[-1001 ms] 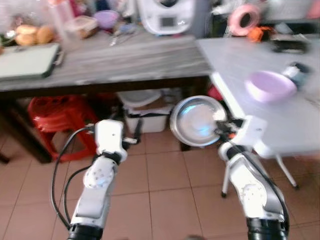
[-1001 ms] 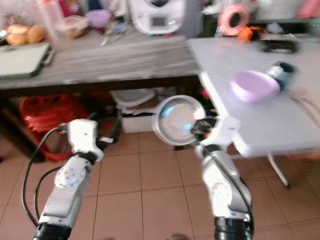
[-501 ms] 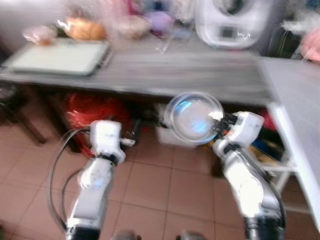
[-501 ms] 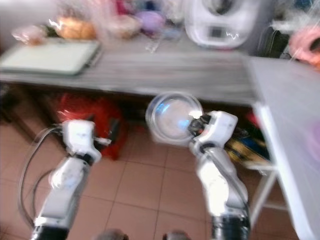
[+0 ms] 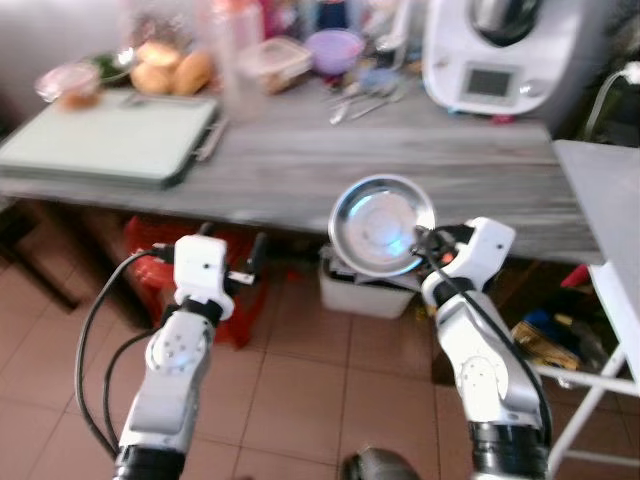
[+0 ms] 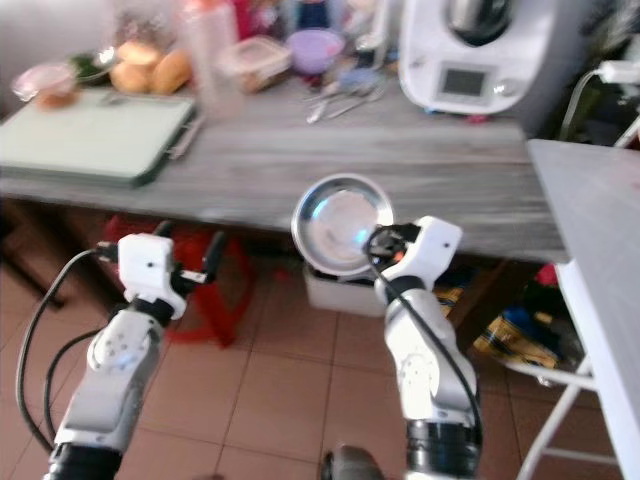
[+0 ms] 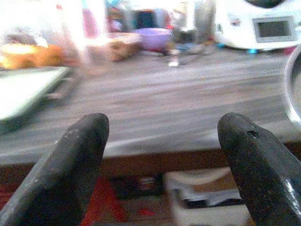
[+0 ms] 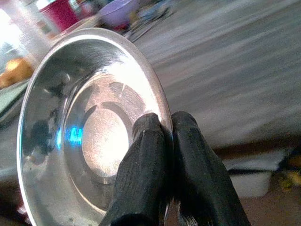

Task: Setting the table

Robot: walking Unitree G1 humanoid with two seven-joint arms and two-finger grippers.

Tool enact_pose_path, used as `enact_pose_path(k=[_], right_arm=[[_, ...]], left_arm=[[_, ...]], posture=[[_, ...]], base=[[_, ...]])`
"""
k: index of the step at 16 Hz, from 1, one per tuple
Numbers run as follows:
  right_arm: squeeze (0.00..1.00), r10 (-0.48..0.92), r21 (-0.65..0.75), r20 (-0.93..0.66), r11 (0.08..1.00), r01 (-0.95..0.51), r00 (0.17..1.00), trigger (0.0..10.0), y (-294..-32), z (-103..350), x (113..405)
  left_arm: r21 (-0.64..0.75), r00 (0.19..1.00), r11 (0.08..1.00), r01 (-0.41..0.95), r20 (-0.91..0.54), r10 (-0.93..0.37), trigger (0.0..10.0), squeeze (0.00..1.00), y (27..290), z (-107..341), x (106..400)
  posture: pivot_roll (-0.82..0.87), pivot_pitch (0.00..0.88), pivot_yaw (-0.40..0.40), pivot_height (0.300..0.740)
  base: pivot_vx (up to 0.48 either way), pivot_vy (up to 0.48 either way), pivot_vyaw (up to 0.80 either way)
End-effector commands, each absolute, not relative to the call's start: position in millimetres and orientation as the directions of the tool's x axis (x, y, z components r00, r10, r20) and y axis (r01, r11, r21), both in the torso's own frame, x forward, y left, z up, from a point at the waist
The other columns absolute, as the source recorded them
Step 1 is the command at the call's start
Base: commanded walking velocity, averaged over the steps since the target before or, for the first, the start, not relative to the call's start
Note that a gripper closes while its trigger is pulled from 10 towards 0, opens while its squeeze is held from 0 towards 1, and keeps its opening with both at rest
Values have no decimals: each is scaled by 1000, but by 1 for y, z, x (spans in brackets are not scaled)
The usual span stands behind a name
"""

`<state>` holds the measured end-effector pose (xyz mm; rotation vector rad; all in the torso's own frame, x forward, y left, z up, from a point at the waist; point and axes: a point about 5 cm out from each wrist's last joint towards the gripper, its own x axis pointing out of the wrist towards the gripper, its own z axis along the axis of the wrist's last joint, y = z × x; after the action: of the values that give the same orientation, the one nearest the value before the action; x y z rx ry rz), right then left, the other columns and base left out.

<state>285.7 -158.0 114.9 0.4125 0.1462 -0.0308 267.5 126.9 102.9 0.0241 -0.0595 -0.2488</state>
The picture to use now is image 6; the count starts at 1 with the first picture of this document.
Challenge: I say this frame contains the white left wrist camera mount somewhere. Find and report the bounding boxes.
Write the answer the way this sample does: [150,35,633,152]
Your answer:
[116,232,177,321]

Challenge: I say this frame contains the white kitchen machine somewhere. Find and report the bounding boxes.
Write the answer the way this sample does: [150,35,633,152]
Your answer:
[397,0,577,122]

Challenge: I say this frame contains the white table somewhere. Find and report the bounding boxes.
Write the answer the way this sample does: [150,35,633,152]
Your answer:
[510,139,640,480]

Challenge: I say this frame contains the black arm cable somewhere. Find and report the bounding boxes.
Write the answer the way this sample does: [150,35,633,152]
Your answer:
[368,232,483,456]
[14,244,123,457]

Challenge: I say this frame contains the clear lidded food container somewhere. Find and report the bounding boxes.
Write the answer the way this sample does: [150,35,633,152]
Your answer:
[220,37,292,94]

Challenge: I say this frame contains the white plastic bin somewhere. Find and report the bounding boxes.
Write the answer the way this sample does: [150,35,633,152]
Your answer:
[302,262,387,320]

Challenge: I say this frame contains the red plastic stool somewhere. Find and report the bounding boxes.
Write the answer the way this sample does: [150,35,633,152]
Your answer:
[104,214,257,348]

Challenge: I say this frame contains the bowl of green leaves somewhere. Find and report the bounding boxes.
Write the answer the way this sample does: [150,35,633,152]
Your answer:
[71,50,117,84]

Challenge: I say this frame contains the light green cutting board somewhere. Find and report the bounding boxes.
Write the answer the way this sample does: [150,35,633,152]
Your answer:
[0,94,200,190]

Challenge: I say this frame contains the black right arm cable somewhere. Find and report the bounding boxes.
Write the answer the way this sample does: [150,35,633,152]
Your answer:
[368,232,483,456]

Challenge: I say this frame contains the clear bottle orange cap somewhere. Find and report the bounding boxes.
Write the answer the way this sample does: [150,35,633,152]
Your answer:
[181,0,247,122]

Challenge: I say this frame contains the purple bowl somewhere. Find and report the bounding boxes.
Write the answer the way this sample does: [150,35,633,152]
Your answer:
[284,28,347,77]

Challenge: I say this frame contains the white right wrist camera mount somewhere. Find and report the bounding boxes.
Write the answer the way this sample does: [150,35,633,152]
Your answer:
[398,214,465,293]

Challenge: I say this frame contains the metal spoon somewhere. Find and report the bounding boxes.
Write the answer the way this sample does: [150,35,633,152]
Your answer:
[305,85,383,126]

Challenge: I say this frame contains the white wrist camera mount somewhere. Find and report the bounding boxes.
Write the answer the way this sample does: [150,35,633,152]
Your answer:
[398,214,465,293]
[116,232,177,321]

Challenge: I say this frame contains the round steel bowl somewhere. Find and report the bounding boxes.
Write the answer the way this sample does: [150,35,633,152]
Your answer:
[291,172,397,277]

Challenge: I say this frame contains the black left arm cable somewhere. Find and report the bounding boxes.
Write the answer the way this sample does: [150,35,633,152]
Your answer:
[14,244,123,457]

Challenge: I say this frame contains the white power plug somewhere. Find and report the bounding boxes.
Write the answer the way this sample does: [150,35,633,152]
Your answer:
[597,58,640,87]

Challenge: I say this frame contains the yellow blue package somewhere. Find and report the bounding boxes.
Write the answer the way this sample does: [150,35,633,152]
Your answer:
[471,304,562,372]

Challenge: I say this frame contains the golden bread roll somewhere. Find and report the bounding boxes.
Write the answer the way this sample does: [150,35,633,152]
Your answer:
[150,48,195,97]
[109,62,154,97]
[115,40,162,69]

